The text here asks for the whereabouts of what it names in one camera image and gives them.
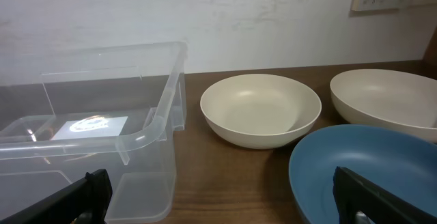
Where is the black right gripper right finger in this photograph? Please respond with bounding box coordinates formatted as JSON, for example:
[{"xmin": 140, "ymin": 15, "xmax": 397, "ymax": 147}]
[{"xmin": 333, "ymin": 167, "xmax": 436, "ymax": 224}]

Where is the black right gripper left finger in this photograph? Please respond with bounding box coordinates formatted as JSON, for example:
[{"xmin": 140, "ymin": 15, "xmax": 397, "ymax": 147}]
[{"xmin": 1, "ymin": 169, "xmax": 113, "ymax": 224}]

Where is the dark blue bowl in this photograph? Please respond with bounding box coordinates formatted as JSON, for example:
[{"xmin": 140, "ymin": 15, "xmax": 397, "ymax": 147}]
[{"xmin": 289, "ymin": 124, "xmax": 436, "ymax": 223}]

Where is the beige bowl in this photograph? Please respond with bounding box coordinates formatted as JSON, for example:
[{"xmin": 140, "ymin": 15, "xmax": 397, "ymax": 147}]
[
  {"xmin": 330, "ymin": 69, "xmax": 436, "ymax": 143},
  {"xmin": 200, "ymin": 74, "xmax": 322, "ymax": 150}
]

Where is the white label in bin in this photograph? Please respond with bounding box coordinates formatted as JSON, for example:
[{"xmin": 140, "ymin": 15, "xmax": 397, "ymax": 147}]
[{"xmin": 51, "ymin": 115, "xmax": 128, "ymax": 140}]

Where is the clear plastic storage bin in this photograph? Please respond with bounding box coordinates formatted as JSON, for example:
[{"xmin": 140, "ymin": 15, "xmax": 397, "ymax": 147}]
[{"xmin": 1, "ymin": 42, "xmax": 187, "ymax": 223}]

